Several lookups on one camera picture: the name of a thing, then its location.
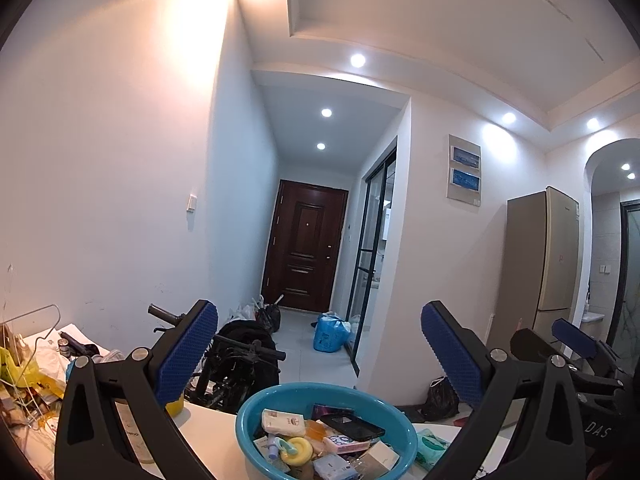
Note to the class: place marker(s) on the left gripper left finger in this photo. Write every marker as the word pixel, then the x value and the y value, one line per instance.
pixel 92 443

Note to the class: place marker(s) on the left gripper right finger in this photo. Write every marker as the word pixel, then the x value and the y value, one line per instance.
pixel 547 443

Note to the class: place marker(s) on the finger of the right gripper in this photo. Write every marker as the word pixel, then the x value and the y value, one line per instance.
pixel 601 358
pixel 528 346

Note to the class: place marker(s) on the white napkin pack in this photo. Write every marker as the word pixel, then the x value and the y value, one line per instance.
pixel 283 424

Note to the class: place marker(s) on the blue tissue pack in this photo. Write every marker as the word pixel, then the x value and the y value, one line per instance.
pixel 334 467

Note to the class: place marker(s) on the white marble tumbler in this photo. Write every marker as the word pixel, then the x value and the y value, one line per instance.
pixel 133 433

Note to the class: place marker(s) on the yellow green lidded container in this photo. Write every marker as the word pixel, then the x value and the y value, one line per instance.
pixel 174 408

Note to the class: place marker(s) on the beige refrigerator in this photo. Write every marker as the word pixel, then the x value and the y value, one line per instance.
pixel 539 266

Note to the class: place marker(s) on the black trash bag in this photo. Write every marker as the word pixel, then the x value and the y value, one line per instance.
pixel 441 402

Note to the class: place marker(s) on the green wet wipes pack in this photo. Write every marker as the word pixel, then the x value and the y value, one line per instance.
pixel 431 448

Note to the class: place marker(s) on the blue plastic basin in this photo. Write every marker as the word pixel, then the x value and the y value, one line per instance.
pixel 312 400

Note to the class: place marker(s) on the white marble box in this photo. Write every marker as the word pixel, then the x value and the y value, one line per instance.
pixel 379 459

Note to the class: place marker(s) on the glass sliding door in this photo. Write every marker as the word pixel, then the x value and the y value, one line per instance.
pixel 370 256

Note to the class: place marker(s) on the pink soap box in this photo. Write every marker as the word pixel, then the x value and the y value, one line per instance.
pixel 339 444

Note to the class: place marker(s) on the yellow baby cup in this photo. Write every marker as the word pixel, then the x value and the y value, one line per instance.
pixel 295 452

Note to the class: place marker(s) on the electrical panel box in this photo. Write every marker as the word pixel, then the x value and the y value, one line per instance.
pixel 464 181

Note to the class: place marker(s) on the blue plastic bag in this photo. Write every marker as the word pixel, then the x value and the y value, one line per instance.
pixel 331 333

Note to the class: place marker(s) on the dark wooden door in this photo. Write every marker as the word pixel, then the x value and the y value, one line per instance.
pixel 303 246

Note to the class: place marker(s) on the wire clothes hanger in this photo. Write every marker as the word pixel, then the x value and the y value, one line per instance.
pixel 32 368

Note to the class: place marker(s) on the white light switch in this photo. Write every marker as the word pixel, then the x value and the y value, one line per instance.
pixel 191 204

